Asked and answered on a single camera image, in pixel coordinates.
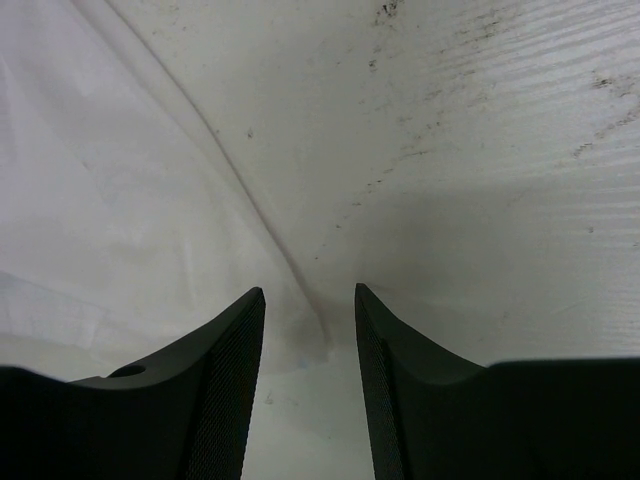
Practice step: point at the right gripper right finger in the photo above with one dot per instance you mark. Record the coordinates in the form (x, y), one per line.
(432, 414)

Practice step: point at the white tank top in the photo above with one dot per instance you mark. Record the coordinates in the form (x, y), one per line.
(123, 228)

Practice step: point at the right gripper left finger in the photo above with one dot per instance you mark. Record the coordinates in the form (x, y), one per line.
(182, 412)

